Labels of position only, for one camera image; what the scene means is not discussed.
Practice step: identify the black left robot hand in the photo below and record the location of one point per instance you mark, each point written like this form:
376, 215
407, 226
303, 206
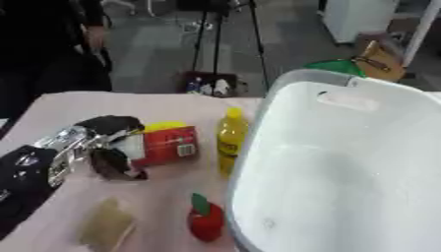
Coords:
112, 126

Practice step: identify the red and yellow box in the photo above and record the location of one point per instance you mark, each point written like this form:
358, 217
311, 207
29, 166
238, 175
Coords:
166, 144

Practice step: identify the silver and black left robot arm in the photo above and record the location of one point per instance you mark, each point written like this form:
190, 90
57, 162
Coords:
34, 170

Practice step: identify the person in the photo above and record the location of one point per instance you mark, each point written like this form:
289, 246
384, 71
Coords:
46, 46

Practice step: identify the dark crate with items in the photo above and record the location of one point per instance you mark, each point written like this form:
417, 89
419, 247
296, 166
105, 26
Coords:
209, 84

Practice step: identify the yellow plastic bottle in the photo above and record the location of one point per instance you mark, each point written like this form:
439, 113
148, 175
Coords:
231, 141

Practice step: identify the red bottle with green cap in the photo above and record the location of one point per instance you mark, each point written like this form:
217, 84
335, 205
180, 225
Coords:
205, 220

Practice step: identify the black tripod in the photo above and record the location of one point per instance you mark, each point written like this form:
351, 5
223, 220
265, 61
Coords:
221, 36

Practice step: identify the green bag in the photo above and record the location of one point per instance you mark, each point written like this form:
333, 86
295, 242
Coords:
336, 67

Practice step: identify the white plastic bin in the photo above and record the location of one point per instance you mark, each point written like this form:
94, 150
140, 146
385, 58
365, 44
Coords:
344, 170

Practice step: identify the white cabinet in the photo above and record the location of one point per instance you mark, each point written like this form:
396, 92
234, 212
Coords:
356, 18

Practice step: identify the brown paper bag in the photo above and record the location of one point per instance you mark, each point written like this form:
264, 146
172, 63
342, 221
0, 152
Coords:
380, 60

